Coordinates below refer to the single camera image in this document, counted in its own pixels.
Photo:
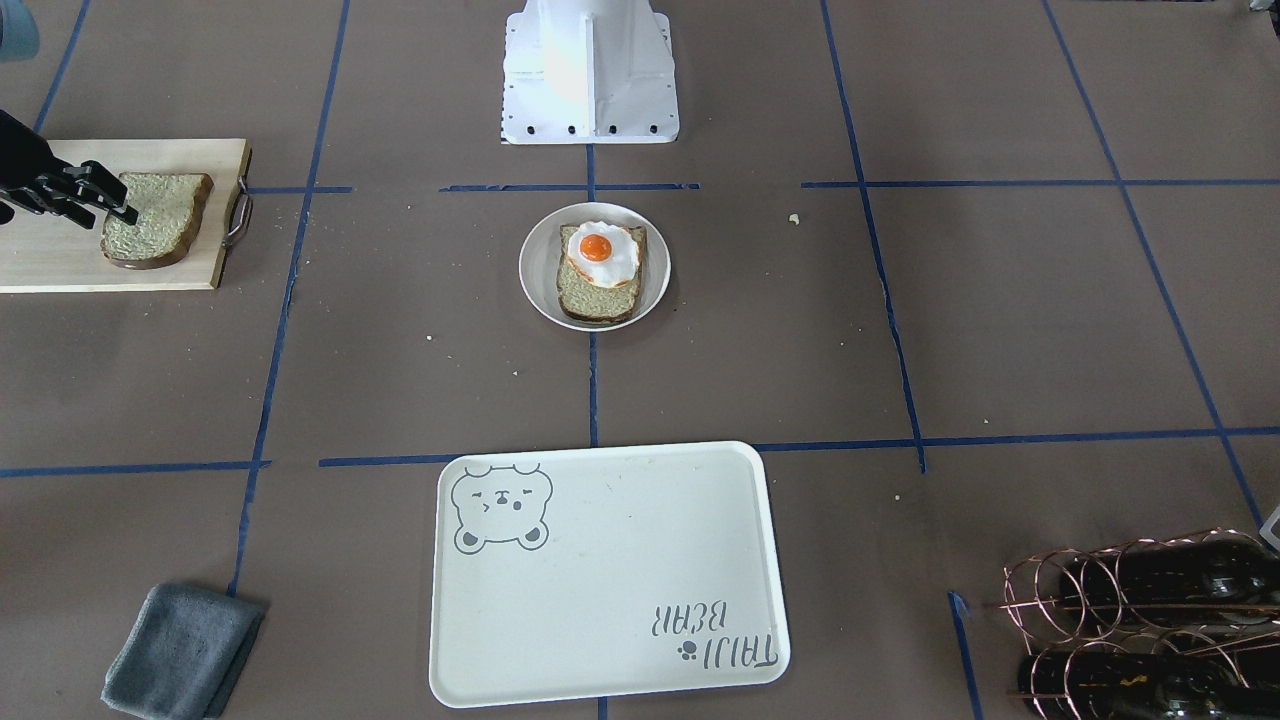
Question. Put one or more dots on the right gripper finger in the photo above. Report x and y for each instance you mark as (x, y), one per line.
(74, 203)
(90, 181)

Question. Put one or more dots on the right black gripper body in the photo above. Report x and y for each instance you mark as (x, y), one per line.
(22, 158)

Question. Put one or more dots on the bread slice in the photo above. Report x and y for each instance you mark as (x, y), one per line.
(587, 303)
(170, 208)

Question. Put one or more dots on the cream bear tray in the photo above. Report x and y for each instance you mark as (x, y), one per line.
(573, 574)

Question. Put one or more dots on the wooden cutting board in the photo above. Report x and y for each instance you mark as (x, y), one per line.
(52, 255)

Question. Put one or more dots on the grey folded cloth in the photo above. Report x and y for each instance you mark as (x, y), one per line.
(184, 656)

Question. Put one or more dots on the white round plate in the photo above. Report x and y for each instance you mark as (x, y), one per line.
(539, 258)

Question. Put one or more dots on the fried egg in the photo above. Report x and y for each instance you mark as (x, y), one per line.
(604, 255)

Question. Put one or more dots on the dark wine bottle far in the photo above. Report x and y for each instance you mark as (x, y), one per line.
(1087, 684)

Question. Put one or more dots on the dark wine bottle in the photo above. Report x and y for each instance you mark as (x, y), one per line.
(1087, 684)
(1219, 581)

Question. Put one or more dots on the dark wine bottle near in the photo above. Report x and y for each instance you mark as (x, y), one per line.
(1219, 581)

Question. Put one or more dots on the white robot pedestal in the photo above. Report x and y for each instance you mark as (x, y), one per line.
(588, 72)

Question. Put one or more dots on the copper wire bottle rack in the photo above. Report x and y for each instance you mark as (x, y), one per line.
(1176, 628)

